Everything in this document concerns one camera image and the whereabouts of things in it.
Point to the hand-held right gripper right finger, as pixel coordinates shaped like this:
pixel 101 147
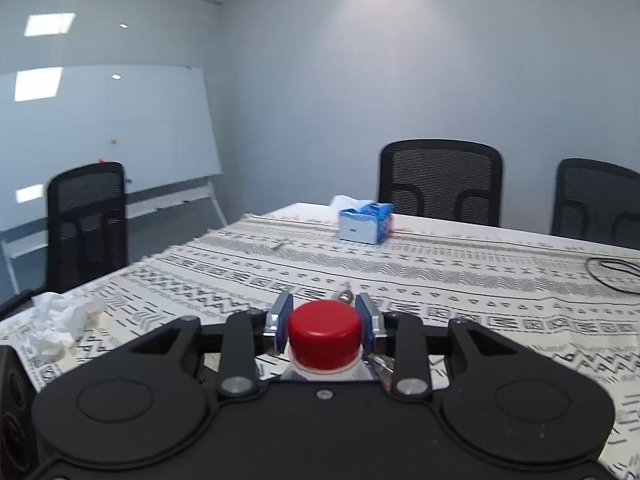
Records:
pixel 367 321

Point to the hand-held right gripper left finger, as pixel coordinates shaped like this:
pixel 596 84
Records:
pixel 282 321

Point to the red bottle cap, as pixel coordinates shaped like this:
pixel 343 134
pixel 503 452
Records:
pixel 324 332

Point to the clear plastic bottle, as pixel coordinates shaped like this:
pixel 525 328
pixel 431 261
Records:
pixel 325 374

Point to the crinkled clear candy wrapper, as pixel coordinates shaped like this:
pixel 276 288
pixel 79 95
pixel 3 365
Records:
pixel 381 366
pixel 345 295

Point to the blue tissue box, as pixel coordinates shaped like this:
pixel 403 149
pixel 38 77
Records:
pixel 361 226

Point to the crumpled white tissue paper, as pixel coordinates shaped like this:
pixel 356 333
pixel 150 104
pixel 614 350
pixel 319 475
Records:
pixel 62 317

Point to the black mesh office chair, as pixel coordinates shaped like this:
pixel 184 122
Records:
pixel 440 180
pixel 597 200
pixel 87 215

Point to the whiteboard on stand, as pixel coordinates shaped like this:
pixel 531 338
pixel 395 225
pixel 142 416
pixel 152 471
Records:
pixel 125 130

